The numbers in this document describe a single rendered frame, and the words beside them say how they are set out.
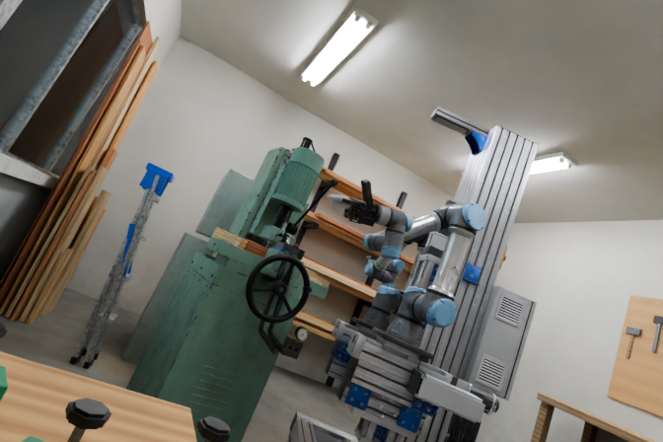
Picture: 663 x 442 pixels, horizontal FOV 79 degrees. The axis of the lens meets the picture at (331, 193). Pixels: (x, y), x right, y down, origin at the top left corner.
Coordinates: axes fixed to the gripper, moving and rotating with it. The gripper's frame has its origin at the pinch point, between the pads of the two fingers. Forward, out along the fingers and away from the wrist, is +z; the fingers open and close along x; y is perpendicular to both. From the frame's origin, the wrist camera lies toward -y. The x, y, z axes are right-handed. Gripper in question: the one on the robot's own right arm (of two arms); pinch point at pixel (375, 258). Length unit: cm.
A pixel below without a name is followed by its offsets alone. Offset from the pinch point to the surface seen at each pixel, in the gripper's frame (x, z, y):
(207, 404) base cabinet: -97, -72, 87
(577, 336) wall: 244, 28, 8
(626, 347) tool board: 242, -18, 7
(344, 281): 35, 122, 20
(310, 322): 14, 129, 67
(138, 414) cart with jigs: -128, -176, 55
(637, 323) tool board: 245, -23, -15
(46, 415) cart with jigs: -141, -185, 54
